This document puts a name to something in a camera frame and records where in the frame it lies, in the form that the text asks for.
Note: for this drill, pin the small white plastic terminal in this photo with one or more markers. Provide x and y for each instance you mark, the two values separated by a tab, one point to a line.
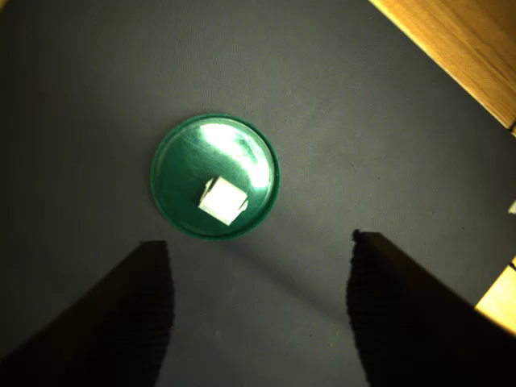
222	200

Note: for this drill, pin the round green lid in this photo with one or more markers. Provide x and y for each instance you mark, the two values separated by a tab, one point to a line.
177	181

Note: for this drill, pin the dark grey mat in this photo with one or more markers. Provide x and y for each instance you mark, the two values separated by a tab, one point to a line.
322	80

